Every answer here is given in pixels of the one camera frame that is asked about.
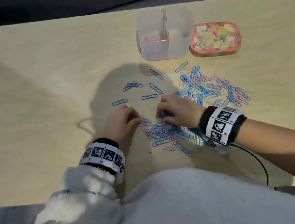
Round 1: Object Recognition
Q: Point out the right marker wristband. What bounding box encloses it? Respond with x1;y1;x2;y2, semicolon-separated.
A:
196;100;251;150

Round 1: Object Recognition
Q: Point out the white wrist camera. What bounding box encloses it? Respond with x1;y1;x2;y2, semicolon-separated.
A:
113;169;128;185
214;141;234;156

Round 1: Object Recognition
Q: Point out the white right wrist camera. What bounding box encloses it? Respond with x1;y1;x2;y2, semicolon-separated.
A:
214;141;234;156

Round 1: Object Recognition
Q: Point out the person's right hand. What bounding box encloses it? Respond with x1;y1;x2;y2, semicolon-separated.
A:
153;89;210;135

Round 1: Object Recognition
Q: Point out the floral tin lid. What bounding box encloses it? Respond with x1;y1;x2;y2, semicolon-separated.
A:
185;17;245;62

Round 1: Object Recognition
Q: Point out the marker wristband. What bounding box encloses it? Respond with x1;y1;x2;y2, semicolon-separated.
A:
75;134;127;181
196;100;251;150

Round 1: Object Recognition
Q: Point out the heap of pink paper clips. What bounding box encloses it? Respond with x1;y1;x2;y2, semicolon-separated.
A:
141;31;162;43

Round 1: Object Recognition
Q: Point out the black right camera cable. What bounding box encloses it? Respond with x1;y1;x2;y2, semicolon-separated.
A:
231;139;270;191

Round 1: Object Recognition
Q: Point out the person's left forearm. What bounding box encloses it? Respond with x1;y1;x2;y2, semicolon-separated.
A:
4;159;125;224

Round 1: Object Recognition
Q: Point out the person's left hand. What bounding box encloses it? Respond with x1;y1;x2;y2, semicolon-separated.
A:
98;103;145;150

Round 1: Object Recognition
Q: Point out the left marker wristband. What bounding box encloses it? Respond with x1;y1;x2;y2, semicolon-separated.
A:
75;134;127;181

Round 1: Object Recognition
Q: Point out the person's right forearm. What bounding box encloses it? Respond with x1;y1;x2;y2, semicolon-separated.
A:
233;111;295;201

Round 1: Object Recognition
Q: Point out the pile of mixed paper clips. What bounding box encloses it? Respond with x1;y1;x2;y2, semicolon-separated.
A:
133;56;261;165

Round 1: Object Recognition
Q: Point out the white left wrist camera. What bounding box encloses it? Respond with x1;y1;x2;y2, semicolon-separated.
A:
113;169;128;185

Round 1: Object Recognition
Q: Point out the clear plastic divided box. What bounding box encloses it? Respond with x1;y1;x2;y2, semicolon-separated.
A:
131;2;200;65

